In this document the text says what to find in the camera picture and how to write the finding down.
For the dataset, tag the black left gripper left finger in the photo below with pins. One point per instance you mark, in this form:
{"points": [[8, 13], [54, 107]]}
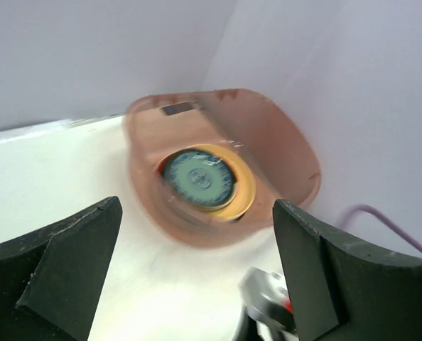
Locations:
{"points": [[51, 279]]}

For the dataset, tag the blue white patterned plate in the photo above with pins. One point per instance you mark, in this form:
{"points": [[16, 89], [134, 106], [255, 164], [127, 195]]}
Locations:
{"points": [[200, 177]]}

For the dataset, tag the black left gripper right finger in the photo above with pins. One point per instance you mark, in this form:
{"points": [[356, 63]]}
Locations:
{"points": [[342, 287]]}

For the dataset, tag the beige bear plate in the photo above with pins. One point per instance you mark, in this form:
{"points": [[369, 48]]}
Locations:
{"points": [[245, 184]]}

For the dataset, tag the pink translucent plastic bin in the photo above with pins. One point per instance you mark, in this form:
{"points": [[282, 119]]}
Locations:
{"points": [[282, 161]]}

